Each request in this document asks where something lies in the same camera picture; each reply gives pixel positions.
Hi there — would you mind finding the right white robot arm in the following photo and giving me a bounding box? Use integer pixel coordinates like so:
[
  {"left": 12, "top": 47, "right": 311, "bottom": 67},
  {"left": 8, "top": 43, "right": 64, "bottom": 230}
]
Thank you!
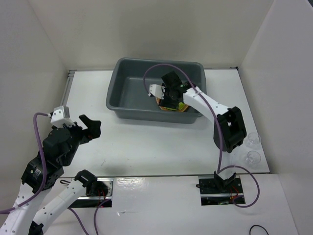
[{"left": 160, "top": 71, "right": 246, "bottom": 192}]

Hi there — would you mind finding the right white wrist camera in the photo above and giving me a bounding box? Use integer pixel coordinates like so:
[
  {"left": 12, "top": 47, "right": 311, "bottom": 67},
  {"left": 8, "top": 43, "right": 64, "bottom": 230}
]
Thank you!
[{"left": 148, "top": 84, "right": 165, "bottom": 99}]

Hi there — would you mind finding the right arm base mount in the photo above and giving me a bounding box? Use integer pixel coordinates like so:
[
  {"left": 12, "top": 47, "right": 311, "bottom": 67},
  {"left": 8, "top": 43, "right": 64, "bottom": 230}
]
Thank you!
[{"left": 196, "top": 175, "right": 246, "bottom": 206}]

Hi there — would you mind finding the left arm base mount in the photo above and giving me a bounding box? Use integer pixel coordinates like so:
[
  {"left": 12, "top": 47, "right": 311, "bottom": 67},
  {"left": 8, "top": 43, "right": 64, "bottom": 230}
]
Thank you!
[{"left": 70, "top": 178, "right": 113, "bottom": 209}]

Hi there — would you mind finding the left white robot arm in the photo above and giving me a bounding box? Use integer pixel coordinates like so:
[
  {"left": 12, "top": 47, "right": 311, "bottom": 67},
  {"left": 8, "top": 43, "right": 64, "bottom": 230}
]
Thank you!
[{"left": 0, "top": 110, "right": 101, "bottom": 235}]

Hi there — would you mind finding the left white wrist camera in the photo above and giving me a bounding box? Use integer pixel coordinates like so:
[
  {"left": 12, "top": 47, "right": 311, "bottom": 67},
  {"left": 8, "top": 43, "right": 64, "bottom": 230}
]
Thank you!
[{"left": 50, "top": 106, "right": 74, "bottom": 128}]

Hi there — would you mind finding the black cable loop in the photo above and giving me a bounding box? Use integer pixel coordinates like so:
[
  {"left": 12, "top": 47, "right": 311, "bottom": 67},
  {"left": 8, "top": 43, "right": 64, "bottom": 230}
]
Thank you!
[{"left": 249, "top": 224, "right": 269, "bottom": 235}]

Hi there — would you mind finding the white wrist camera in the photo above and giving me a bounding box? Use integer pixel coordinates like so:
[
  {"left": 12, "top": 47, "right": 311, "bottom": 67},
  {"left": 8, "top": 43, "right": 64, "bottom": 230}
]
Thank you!
[
  {"left": 148, "top": 84, "right": 165, "bottom": 99},
  {"left": 50, "top": 106, "right": 74, "bottom": 128}
]

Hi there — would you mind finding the clear plastic cup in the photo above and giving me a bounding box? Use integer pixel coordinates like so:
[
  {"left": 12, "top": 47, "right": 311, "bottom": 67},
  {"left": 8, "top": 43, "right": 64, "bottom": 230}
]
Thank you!
[
  {"left": 244, "top": 151, "right": 261, "bottom": 167},
  {"left": 245, "top": 132, "right": 261, "bottom": 149}
]

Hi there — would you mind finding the grey plastic bin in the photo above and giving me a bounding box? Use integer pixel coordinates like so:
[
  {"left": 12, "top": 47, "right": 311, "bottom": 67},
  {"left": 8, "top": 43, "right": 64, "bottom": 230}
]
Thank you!
[{"left": 106, "top": 58, "right": 206, "bottom": 124}]

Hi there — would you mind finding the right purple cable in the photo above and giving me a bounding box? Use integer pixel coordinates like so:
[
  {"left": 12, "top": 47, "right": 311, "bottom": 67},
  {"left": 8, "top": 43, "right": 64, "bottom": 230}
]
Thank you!
[{"left": 143, "top": 64, "right": 260, "bottom": 208}]

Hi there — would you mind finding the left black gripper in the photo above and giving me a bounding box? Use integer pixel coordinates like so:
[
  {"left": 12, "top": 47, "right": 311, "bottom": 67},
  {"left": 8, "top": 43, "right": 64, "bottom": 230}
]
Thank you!
[{"left": 53, "top": 114, "right": 102, "bottom": 165}]

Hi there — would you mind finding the orange woven triangular plate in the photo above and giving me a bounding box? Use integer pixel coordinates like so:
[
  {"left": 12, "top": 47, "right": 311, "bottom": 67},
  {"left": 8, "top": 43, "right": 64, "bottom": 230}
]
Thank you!
[{"left": 159, "top": 106, "right": 187, "bottom": 111}]

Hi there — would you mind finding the green round plate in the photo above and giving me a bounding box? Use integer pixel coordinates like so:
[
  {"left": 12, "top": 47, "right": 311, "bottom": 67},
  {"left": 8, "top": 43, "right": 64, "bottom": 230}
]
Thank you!
[{"left": 166, "top": 102, "right": 188, "bottom": 112}]

